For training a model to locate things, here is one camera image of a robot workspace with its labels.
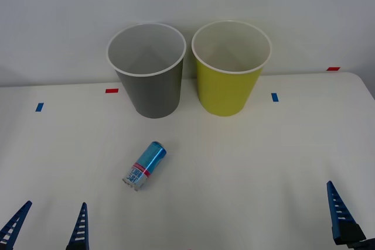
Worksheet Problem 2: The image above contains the grey plastic waste bin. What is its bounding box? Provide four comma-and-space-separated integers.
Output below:
105, 22, 188, 119

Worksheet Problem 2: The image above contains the yellow-green plastic waste bin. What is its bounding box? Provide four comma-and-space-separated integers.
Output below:
191, 20, 273, 117

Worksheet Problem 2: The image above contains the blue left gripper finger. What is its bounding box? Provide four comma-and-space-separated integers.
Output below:
65, 201, 90, 250
0, 200, 33, 250

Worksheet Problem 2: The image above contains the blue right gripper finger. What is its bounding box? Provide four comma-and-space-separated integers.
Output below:
326, 180, 367, 246

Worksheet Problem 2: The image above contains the blue and silver drink can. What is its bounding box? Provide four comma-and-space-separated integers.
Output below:
121, 141, 168, 193

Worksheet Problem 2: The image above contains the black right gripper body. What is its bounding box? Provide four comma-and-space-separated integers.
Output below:
345, 237, 375, 250

